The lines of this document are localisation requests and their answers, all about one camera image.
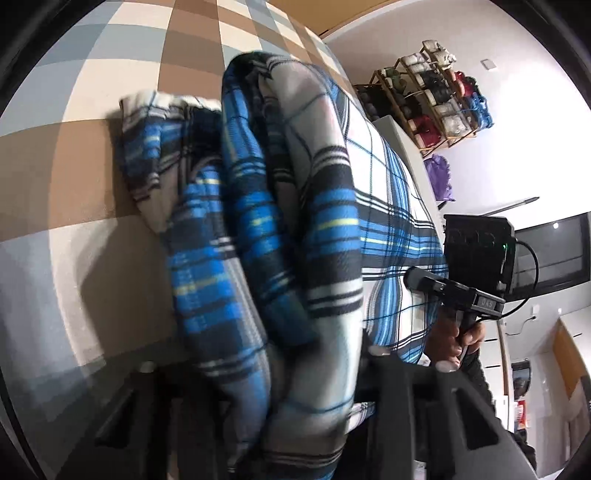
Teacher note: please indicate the person's right hand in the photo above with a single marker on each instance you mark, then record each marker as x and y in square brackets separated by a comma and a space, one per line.
[445, 337]

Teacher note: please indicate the blue plaid shirt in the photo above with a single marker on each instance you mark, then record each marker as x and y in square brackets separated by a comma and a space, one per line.
[295, 207]

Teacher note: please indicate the purple plastic bag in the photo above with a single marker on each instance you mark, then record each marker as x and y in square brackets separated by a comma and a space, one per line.
[439, 177]

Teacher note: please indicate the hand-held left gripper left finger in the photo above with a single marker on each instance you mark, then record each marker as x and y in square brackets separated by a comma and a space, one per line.
[138, 415]

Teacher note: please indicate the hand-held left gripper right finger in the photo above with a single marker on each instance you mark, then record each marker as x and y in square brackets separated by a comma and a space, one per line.
[406, 406]

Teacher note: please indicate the white light switch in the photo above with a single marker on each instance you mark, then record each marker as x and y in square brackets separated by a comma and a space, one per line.
[488, 64]

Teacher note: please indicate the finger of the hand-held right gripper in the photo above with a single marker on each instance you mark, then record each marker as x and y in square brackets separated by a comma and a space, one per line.
[425, 280]

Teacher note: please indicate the wooden door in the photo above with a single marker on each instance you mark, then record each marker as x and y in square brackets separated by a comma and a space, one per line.
[351, 16]

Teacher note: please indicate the black television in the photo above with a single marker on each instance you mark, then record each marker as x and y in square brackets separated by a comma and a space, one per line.
[554, 258]

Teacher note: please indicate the checkered tablecloth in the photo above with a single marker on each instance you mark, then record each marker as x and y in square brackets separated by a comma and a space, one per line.
[92, 184]

